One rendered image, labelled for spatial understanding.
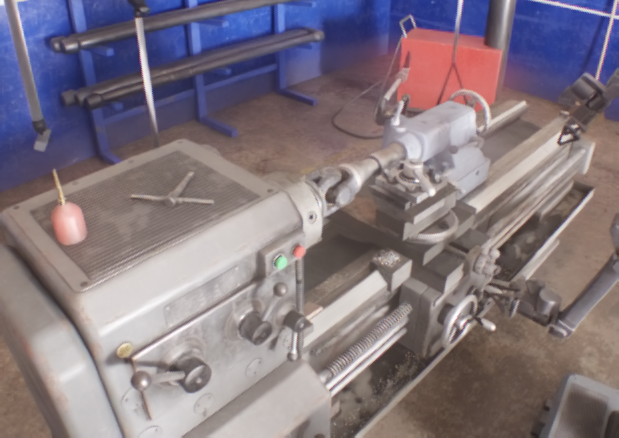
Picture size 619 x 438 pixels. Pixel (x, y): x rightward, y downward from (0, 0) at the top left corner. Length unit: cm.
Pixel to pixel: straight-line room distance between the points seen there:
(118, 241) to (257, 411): 58
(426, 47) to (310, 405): 371
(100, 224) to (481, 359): 201
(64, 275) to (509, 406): 202
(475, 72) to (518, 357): 266
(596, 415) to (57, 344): 195
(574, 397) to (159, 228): 178
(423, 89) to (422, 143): 287
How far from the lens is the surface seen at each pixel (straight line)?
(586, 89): 181
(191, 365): 112
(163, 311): 108
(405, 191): 165
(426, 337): 189
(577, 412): 233
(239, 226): 116
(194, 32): 475
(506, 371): 272
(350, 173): 173
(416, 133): 199
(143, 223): 117
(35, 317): 109
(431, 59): 475
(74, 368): 106
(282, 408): 145
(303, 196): 151
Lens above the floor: 197
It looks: 33 degrees down
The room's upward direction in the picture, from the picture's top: straight up
